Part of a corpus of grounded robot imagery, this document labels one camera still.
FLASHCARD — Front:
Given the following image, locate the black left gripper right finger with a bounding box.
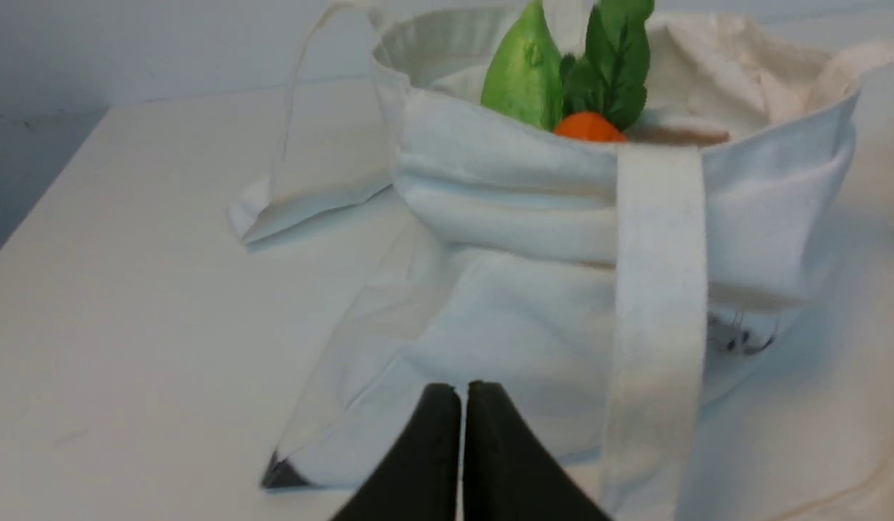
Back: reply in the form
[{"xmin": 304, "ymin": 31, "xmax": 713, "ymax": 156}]
[{"xmin": 461, "ymin": 381, "xmax": 609, "ymax": 520}]

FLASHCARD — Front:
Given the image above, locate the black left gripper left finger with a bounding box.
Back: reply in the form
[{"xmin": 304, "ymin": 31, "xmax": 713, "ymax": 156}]
[{"xmin": 334, "ymin": 384, "xmax": 461, "ymax": 520}]

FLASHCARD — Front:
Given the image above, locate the green pepper vegetable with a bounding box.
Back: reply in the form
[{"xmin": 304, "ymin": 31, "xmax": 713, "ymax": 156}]
[{"xmin": 480, "ymin": 1, "xmax": 563, "ymax": 132}]

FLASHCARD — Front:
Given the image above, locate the white cloth tote bag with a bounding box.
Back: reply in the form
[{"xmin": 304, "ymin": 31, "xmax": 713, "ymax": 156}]
[{"xmin": 229, "ymin": 1, "xmax": 894, "ymax": 520}]

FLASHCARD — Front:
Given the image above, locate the orange carrot with leaves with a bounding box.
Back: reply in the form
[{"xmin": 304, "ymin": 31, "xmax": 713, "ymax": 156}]
[{"xmin": 560, "ymin": 1, "xmax": 655, "ymax": 131}]

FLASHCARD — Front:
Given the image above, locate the tan potato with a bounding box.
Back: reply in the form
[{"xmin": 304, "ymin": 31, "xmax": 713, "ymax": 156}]
[{"xmin": 625, "ymin": 126, "xmax": 731, "ymax": 148}]

